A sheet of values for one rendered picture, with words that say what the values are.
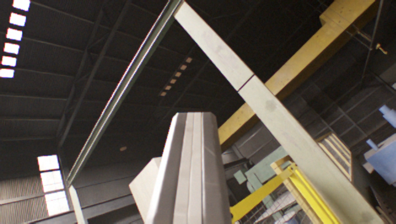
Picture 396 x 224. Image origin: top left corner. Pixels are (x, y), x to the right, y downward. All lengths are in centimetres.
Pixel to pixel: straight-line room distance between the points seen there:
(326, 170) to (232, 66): 128
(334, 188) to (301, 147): 39
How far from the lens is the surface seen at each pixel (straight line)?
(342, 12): 1307
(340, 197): 193
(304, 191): 166
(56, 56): 1088
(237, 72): 213
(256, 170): 1091
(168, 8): 317
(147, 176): 932
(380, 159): 633
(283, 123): 190
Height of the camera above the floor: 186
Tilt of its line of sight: 26 degrees up
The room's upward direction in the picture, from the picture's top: 34 degrees counter-clockwise
